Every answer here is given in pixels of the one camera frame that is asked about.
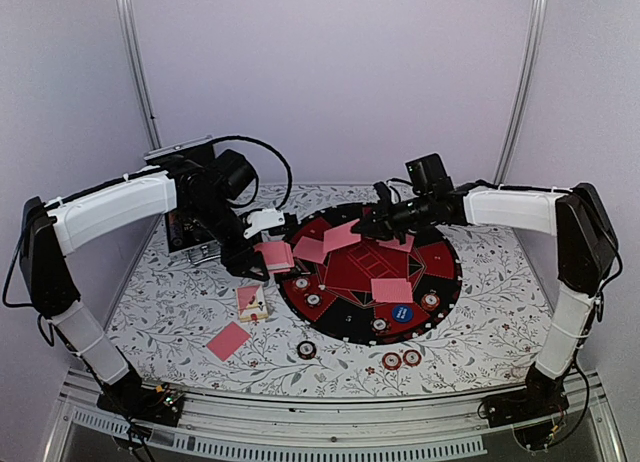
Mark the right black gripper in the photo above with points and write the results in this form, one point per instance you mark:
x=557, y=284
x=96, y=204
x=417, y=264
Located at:
x=382, y=222

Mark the orange chip sector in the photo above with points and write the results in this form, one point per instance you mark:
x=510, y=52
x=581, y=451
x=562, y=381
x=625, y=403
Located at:
x=301, y=284
x=430, y=301

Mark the single pink playing card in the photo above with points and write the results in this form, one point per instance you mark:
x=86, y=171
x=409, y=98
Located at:
x=309, y=249

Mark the aluminium poker chip case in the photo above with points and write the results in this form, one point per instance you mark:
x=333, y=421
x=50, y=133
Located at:
x=185, y=236

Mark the wooden card holder block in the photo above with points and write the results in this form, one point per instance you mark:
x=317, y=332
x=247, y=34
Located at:
x=254, y=313

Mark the pink playing card deck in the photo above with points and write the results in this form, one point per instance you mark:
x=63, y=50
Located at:
x=277, y=255

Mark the dark chip bottom sector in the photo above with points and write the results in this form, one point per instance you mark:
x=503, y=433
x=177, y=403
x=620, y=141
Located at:
x=380, y=325

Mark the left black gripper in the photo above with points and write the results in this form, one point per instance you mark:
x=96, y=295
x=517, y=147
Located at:
x=237, y=265

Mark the blue small blind button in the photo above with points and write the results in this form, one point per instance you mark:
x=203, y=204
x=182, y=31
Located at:
x=402, y=313

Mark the dark chip sector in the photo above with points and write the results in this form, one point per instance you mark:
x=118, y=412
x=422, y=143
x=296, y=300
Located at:
x=380, y=325
x=313, y=300

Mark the round red black poker mat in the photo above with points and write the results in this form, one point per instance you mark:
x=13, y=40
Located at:
x=344, y=283

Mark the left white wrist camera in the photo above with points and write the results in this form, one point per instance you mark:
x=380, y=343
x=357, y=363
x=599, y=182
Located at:
x=261, y=220

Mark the pink card sector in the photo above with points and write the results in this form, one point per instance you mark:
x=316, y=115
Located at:
x=392, y=290

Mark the right aluminium frame post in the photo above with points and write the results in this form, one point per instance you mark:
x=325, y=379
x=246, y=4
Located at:
x=531, y=49

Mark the face up card on holder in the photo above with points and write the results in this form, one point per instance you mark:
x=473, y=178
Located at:
x=248, y=295

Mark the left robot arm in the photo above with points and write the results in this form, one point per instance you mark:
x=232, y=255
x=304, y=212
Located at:
x=50, y=236

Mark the orange chip stack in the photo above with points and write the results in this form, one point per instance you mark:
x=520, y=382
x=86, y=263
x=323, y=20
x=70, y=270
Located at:
x=391, y=361

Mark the aluminium frame post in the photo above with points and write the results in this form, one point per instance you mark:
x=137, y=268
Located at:
x=134, y=57
x=531, y=49

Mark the left aluminium frame post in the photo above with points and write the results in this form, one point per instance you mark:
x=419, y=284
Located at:
x=134, y=57

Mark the dark brown chip stack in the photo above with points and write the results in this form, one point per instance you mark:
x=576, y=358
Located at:
x=306, y=350

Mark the floral table cloth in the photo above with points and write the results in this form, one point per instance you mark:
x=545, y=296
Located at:
x=171, y=309

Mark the front aluminium rail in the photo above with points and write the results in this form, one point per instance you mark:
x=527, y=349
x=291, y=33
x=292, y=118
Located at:
x=226, y=426

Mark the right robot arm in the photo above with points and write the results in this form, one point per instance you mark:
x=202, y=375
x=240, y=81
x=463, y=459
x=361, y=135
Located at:
x=586, y=260

